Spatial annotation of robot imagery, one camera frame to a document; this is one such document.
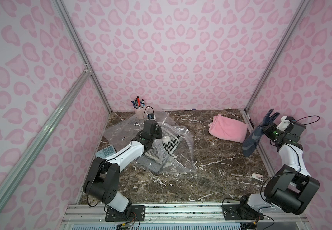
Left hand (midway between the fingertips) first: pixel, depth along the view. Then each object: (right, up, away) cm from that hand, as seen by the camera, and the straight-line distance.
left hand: (158, 125), depth 90 cm
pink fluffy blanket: (+50, -3, +14) cm, 52 cm away
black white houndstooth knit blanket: (+7, -13, +3) cm, 15 cm away
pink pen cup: (-16, +9, +18) cm, 25 cm away
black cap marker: (-13, +16, +17) cm, 27 cm away
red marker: (-16, +18, +15) cm, 28 cm away
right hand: (+61, +2, -7) cm, 61 cm away
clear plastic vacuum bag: (+9, -19, +5) cm, 22 cm away
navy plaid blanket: (+54, -8, -8) cm, 55 cm away
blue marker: (-20, +15, +17) cm, 30 cm away
